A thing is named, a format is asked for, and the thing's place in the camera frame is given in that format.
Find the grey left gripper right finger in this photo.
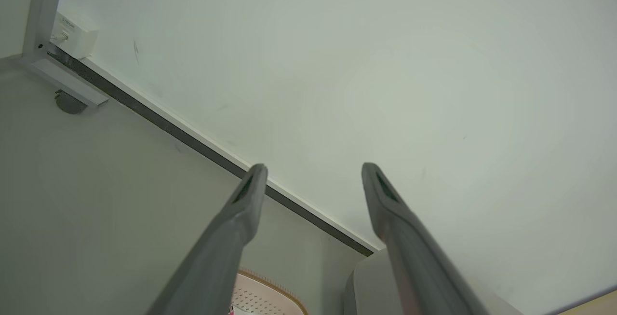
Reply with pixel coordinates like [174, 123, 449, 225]
[361, 162, 490, 315]

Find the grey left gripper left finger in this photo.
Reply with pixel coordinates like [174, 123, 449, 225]
[146, 163, 268, 315]

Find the perforated laundry basket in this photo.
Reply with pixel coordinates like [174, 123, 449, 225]
[230, 269, 309, 315]

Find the grey fabric sofa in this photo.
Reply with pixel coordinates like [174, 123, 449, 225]
[343, 248, 526, 315]

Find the black baseboard strip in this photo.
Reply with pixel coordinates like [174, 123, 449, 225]
[47, 46, 376, 257]

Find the dark round frame foot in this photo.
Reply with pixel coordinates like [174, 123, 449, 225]
[54, 89, 88, 115]

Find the white wall outlet box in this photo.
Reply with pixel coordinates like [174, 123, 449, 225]
[50, 12, 100, 60]

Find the grey metal frame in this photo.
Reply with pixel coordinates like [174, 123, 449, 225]
[19, 0, 109, 108]

